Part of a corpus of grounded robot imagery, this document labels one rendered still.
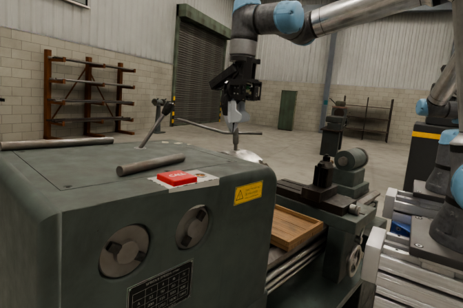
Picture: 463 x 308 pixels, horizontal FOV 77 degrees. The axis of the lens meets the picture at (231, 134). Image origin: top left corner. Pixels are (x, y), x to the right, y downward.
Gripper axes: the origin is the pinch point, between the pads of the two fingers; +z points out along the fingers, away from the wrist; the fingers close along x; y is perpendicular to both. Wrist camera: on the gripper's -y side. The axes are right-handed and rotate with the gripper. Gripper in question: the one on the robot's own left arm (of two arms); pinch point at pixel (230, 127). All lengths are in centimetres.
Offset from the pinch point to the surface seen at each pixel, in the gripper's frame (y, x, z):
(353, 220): 16, 71, 42
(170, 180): 12.3, -29.5, 8.0
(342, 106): -300, 838, -7
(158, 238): 13.9, -32.7, 18.2
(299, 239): 6, 41, 45
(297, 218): -6, 59, 46
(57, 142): -29.3, -36.3, 7.5
